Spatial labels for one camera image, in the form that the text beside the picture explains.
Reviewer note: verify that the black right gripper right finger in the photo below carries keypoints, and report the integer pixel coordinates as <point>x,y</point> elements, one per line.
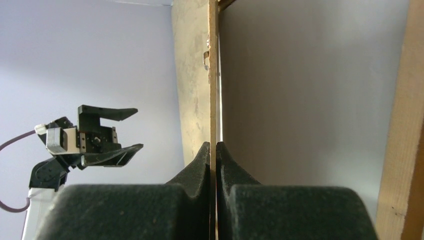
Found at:
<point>249,210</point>

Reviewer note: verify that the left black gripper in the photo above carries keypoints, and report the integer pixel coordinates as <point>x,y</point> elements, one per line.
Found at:
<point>99,143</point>

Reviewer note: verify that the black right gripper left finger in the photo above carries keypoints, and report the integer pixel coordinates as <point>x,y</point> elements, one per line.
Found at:
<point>176,210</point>

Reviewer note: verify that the wooden picture frame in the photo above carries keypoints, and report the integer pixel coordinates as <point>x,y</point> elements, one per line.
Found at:
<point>400,132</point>

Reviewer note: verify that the brown backing board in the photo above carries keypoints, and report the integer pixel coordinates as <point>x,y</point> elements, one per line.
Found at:
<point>213,57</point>

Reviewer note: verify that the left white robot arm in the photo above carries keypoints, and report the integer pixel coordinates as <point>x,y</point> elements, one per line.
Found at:
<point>47,178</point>

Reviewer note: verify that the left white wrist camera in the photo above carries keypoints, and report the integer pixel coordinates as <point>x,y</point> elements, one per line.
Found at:
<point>57,140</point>

